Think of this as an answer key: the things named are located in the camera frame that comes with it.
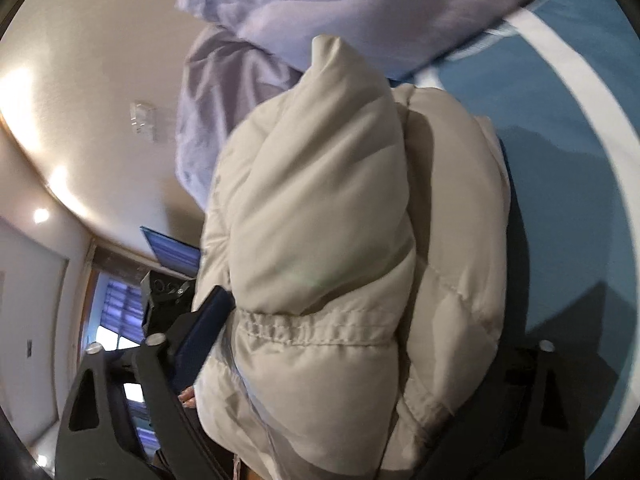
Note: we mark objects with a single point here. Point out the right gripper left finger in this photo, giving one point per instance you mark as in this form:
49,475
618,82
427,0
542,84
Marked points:
97,437

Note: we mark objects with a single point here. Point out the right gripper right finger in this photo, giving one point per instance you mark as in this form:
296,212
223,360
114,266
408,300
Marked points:
531,416

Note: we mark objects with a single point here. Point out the beige puffer jacket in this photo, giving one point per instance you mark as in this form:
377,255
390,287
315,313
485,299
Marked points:
361,230

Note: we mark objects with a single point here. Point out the person's left hand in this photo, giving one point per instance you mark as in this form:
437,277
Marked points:
187,398

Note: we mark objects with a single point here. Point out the window with blue view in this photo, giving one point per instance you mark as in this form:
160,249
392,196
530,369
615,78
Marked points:
112,311

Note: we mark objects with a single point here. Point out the lavender pillow near window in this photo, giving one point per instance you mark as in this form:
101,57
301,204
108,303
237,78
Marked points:
223,79

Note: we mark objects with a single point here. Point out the blue striped bed mattress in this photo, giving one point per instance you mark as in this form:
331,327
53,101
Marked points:
560,81

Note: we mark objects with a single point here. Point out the lavender pillow near door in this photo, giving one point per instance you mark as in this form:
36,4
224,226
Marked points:
395,36

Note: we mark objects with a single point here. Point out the white wall switch plate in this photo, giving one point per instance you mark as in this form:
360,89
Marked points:
142,120

